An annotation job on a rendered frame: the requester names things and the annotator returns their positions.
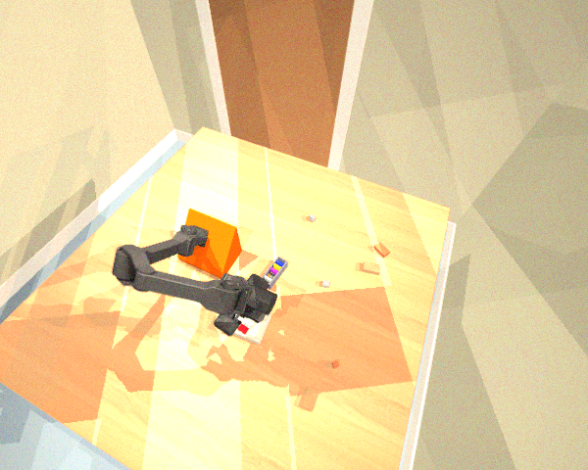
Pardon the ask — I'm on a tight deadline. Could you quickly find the white rectangular tray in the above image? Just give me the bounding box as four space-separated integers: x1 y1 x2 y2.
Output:
233 313 271 345

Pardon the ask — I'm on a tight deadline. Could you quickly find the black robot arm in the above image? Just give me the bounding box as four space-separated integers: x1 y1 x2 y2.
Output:
112 224 277 323

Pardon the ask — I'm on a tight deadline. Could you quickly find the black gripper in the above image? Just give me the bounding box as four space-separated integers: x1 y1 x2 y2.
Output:
214 274 269 337

